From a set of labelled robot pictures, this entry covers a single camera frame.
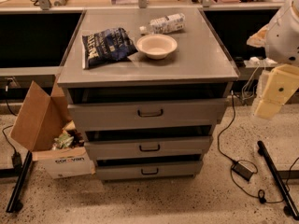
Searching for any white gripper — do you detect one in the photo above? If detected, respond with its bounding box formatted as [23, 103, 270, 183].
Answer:
[253, 64, 299, 119]

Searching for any grey bottom drawer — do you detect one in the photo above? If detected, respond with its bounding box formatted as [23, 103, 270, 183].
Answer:
[96, 161, 203, 181]

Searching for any grey drawer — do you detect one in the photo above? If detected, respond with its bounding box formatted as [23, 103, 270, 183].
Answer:
[85, 136, 212, 161]
[96, 161, 203, 181]
[68, 99, 225, 132]

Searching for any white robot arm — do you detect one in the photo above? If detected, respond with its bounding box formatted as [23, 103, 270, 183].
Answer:
[247, 0, 299, 119]

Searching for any grey top drawer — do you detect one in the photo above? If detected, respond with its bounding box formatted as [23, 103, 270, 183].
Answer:
[68, 99, 225, 132]

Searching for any grey middle drawer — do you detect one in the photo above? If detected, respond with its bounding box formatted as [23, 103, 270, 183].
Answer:
[85, 136, 212, 161]

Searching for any grey drawer cabinet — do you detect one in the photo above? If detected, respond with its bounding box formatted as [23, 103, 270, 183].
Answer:
[58, 7, 239, 172]

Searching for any open cardboard box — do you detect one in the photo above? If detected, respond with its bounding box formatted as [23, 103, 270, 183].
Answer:
[10, 81, 95, 179]

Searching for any white power strip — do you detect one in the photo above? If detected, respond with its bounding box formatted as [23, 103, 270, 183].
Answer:
[249, 57, 277, 66]

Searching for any clear plastic water bottle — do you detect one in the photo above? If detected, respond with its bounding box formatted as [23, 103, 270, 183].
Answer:
[139, 13, 185, 35]

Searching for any blue chip bag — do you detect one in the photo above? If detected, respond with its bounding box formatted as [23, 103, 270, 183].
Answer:
[82, 27, 137, 69]

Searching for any green snack packet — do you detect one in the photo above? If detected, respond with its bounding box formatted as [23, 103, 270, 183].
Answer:
[52, 133, 74, 150]

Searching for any black left power adapter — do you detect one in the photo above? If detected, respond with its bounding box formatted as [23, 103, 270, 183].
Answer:
[2, 125, 22, 170]

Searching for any black left table leg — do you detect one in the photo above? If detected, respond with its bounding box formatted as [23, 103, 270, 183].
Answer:
[6, 151, 32, 213]

